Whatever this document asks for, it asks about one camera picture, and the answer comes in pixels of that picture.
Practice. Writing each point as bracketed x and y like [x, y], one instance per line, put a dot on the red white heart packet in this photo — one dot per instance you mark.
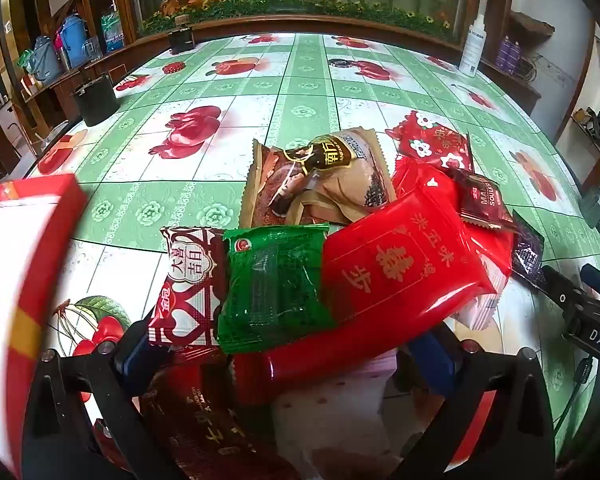
[190, 280]

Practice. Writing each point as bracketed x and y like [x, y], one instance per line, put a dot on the red cardboard box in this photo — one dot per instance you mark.
[10, 260]

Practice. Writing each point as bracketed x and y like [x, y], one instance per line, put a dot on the dark red gold-print packet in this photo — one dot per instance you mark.
[200, 420]

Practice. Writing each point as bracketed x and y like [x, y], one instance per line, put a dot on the black round container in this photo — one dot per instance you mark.
[96, 102]

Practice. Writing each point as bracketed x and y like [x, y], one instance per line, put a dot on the white spray bottle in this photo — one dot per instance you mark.
[472, 50]

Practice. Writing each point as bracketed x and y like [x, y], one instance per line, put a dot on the large red gold-lettered packet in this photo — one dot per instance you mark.
[405, 260]

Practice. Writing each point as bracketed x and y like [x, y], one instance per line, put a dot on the purple bottle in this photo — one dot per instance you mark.
[502, 55]
[514, 56]

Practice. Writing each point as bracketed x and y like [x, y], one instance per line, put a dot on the brown snack packet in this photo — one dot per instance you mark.
[330, 185]

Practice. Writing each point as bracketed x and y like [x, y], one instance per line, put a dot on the small black box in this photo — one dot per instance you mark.
[182, 41]

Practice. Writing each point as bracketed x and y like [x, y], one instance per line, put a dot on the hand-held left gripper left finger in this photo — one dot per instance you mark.
[131, 360]

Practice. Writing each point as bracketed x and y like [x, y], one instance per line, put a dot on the wooden cabinet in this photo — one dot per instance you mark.
[515, 90]

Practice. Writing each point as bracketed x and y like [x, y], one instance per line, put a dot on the grey blue bag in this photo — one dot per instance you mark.
[46, 60]

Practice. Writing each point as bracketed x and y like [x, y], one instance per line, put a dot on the dark brown chocolate packet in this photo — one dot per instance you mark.
[485, 205]

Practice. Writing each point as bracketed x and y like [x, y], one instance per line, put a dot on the dark purple snack packet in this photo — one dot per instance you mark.
[527, 255]

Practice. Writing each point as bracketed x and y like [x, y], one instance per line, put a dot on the green packaged bundle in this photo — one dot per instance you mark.
[112, 30]

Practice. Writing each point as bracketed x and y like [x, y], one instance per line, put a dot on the plain red snack packet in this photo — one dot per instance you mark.
[497, 260]

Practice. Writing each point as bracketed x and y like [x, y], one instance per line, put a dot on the blue thermos jug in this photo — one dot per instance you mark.
[74, 40]

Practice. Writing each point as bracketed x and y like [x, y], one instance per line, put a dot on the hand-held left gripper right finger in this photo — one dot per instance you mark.
[432, 360]

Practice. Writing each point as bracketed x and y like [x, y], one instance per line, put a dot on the red flower print packet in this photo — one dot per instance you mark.
[430, 142]

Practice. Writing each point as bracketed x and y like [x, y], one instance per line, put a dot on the green snack packet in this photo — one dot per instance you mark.
[275, 285]

